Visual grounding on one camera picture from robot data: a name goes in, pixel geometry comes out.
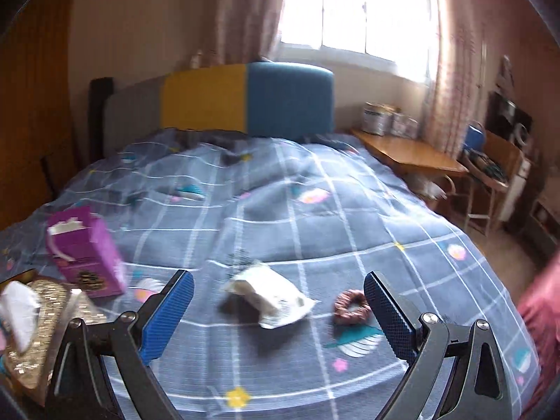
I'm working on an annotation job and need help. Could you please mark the white tissue packet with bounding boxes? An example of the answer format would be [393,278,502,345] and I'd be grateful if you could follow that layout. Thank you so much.
[221,262,318,330]

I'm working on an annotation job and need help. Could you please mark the dark tangled cables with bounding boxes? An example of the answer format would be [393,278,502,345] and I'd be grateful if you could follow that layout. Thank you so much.
[464,149,508,182]

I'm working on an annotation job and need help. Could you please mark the brown satin scrunchie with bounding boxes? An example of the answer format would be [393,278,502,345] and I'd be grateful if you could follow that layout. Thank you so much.
[335,289,372,325]

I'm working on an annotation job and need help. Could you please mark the grey checked printed blanket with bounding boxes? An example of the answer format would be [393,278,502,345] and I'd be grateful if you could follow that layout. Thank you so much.
[0,131,541,420]

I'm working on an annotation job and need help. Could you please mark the wooden desk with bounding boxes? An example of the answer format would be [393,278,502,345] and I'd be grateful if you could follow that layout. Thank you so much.
[350,128,469,184]

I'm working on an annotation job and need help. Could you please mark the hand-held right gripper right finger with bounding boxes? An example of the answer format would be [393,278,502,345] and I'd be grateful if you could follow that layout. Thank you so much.
[364,271,512,420]

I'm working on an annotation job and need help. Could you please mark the black bag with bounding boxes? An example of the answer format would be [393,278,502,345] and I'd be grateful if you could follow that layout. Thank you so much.
[488,92,532,136]

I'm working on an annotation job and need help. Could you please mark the wooden board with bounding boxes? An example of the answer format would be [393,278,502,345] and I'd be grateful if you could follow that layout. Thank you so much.
[481,130,523,224]

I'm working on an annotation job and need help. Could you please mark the purple cardboard box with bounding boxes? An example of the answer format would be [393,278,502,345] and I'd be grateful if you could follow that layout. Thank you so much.
[46,205,128,299]

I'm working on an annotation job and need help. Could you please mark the clear plastic container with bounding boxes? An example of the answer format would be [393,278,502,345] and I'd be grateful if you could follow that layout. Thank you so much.
[391,111,418,137]

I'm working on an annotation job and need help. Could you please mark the pink ruffled bedspread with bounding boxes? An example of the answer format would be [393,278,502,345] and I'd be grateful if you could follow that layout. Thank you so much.
[516,254,560,403]

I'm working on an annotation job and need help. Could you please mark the blue folding chair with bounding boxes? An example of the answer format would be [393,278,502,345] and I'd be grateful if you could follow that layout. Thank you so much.
[463,120,510,235]

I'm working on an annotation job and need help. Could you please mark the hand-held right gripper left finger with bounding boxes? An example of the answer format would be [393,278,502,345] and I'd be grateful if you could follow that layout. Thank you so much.
[44,270,194,420]

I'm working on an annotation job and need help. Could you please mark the white tissue paper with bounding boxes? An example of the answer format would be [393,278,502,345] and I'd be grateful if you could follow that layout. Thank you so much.
[0,281,42,353]

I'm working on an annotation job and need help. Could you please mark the low white shelf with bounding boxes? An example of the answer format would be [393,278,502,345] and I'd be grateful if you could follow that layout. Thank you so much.
[531,192,558,246]

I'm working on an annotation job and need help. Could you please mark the gold glitter container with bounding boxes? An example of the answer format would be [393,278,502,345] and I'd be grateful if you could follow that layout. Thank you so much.
[0,269,108,407]

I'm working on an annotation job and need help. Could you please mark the silver tin can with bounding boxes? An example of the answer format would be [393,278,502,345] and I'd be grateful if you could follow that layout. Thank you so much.
[362,102,392,136]

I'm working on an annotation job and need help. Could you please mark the pink patterned curtain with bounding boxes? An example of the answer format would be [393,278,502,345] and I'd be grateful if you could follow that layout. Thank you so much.
[422,0,486,158]
[214,0,289,64]

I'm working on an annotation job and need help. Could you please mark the bright window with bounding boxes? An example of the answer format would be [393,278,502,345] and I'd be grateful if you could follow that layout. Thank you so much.
[280,0,440,84]

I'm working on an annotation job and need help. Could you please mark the white cabinet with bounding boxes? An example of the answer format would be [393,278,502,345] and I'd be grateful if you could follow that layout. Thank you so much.
[503,162,532,222]

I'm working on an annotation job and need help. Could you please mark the grey yellow blue headboard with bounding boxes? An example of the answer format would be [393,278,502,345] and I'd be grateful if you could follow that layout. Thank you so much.
[103,62,335,158]

